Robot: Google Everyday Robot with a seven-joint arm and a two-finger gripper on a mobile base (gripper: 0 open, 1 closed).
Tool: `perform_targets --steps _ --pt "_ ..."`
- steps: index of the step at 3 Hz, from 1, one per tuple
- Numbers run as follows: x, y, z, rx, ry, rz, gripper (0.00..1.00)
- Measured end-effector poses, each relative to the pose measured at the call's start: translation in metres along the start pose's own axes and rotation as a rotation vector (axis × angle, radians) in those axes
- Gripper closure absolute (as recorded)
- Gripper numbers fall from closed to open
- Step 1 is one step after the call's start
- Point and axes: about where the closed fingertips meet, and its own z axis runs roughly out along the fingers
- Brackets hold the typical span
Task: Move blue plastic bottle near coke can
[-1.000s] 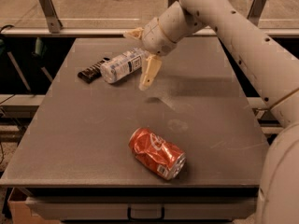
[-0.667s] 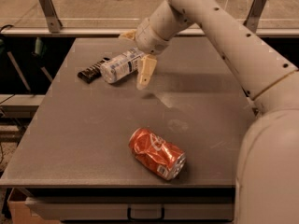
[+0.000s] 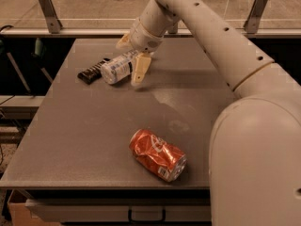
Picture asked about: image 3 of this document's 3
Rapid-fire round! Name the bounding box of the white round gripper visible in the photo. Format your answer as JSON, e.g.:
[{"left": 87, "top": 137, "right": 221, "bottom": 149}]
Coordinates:
[{"left": 116, "top": 18, "right": 163, "bottom": 86}]

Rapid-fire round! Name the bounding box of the clear plastic water bottle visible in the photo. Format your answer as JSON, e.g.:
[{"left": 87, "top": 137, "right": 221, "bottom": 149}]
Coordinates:
[{"left": 101, "top": 50, "right": 138, "bottom": 85}]

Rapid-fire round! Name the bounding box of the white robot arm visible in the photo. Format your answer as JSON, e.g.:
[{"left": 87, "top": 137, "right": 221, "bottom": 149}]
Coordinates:
[{"left": 119, "top": 0, "right": 301, "bottom": 226}]

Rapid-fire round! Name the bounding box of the crushed red coke can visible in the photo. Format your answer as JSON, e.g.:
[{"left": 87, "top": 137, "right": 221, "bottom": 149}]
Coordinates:
[{"left": 129, "top": 129, "right": 187, "bottom": 182}]

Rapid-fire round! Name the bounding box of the dark chocolate bar wrapper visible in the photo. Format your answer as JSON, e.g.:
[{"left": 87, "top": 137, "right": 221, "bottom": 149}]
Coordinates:
[{"left": 77, "top": 58, "right": 109, "bottom": 85}]

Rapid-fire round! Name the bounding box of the grey table drawer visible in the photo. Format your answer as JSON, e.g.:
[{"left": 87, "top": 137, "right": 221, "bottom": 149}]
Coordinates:
[{"left": 25, "top": 200, "right": 212, "bottom": 223}]

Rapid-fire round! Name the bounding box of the cardboard box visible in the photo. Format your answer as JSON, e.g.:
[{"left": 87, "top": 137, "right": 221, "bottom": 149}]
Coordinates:
[{"left": 8, "top": 190, "right": 60, "bottom": 226}]

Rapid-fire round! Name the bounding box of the middle metal rail bracket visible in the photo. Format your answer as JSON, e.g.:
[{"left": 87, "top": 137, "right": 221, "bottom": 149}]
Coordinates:
[{"left": 167, "top": 23, "right": 178, "bottom": 34}]

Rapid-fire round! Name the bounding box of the left metal rail bracket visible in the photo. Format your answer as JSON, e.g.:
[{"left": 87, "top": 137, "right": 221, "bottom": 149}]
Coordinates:
[{"left": 38, "top": 0, "right": 62, "bottom": 34}]

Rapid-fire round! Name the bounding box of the horizontal metal rail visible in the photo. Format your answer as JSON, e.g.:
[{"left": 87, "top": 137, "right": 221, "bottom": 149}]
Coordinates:
[{"left": 1, "top": 27, "right": 301, "bottom": 39}]

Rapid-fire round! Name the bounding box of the black drawer handle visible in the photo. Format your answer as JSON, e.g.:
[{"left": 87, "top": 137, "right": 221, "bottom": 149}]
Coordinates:
[{"left": 128, "top": 206, "right": 166, "bottom": 223}]

